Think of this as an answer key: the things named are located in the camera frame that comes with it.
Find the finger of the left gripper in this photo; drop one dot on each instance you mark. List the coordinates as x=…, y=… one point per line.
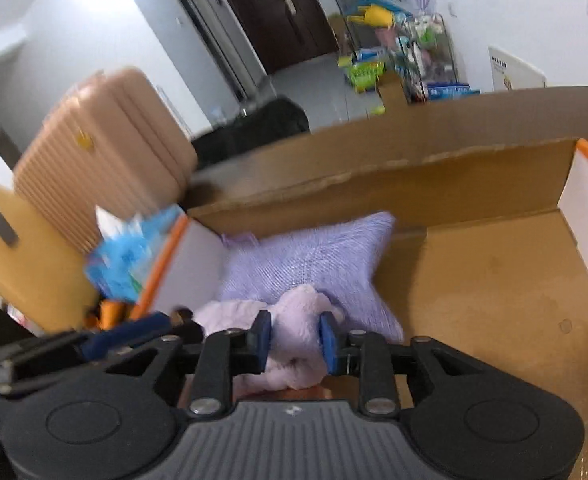
x=100, y=344

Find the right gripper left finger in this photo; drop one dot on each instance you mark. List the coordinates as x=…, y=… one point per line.
x=224, y=356

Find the pink ribbed suitcase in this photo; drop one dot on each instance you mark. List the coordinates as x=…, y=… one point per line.
x=110, y=143

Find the lavender towel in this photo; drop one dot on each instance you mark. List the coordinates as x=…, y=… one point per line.
x=295, y=359

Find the dark entrance door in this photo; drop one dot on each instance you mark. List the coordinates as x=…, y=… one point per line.
x=284, y=33

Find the wire storage cart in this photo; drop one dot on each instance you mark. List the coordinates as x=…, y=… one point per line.
x=423, y=56

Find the yellow blue toy pile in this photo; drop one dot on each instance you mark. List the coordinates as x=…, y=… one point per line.
x=379, y=13

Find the red cardboard box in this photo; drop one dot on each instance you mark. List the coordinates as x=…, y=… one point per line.
x=489, y=253

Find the blue tissue pack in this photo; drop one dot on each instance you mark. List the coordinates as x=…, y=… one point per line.
x=119, y=266

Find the yellow thermos jug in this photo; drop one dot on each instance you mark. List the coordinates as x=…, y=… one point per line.
x=41, y=274

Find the purple drawstring pouch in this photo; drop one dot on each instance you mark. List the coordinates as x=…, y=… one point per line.
x=338, y=260

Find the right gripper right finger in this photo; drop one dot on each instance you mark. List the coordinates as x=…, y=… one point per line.
x=365, y=356

